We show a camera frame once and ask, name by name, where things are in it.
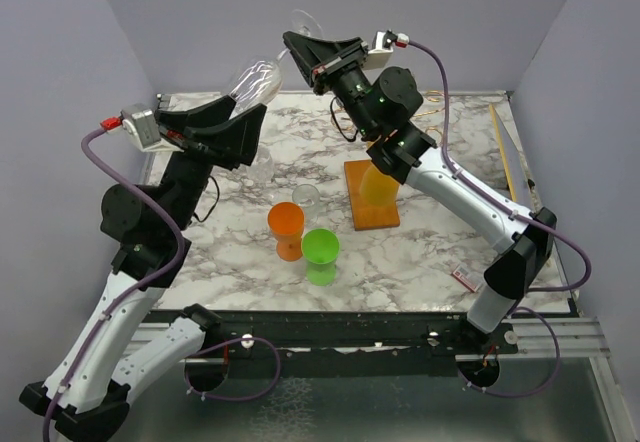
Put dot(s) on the yellow plastic wine glass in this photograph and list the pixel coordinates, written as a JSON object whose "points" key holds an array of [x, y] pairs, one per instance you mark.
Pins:
{"points": [[378, 189]]}

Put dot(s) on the gold wire wine glass rack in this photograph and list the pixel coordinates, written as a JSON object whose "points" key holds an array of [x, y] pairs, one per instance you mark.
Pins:
{"points": [[365, 216]]}

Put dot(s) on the green plastic wine glass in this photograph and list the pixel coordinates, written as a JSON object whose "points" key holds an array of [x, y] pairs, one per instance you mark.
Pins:
{"points": [[320, 248]]}

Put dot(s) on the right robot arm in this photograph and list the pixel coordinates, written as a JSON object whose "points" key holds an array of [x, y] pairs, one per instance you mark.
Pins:
{"points": [[381, 111]]}

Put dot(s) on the orange plastic wine glass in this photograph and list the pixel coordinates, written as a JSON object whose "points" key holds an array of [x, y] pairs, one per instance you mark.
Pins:
{"points": [[286, 220]]}

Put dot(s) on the red white small box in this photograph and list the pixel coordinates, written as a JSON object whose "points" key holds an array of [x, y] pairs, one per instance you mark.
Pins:
{"points": [[468, 278]]}

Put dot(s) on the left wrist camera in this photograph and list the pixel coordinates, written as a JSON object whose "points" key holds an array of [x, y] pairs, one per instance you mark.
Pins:
{"points": [[140, 125]]}

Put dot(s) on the clear glass tumbler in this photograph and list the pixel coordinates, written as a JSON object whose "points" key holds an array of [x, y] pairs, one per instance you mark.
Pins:
{"points": [[307, 197]]}

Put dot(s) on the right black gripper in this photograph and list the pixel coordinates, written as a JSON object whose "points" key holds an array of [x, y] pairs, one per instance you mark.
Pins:
{"points": [[312, 53]]}

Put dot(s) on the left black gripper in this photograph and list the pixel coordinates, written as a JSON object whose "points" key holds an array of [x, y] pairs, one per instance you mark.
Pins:
{"points": [[218, 136]]}

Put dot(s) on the clear wine glass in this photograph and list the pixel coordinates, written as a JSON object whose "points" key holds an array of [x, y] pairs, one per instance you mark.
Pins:
{"points": [[262, 171], [260, 80]]}

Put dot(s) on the black mounting rail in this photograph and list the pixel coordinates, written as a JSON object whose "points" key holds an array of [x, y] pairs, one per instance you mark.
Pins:
{"points": [[255, 344]]}

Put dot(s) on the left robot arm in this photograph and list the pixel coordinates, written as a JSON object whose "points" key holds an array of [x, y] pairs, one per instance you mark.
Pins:
{"points": [[89, 395]]}

